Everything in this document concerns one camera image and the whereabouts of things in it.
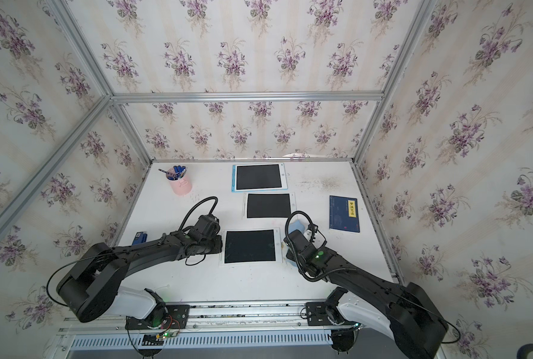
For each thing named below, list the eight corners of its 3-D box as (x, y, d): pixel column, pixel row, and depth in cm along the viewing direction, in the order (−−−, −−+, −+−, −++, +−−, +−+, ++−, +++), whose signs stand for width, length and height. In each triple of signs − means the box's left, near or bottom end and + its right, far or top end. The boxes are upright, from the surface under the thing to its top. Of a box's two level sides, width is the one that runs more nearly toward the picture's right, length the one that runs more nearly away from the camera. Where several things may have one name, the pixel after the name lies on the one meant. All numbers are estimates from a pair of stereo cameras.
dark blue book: (329, 228, 97) (330, 226, 96) (329, 196, 108) (330, 194, 107) (359, 233, 96) (360, 231, 94) (355, 200, 107) (357, 198, 106)
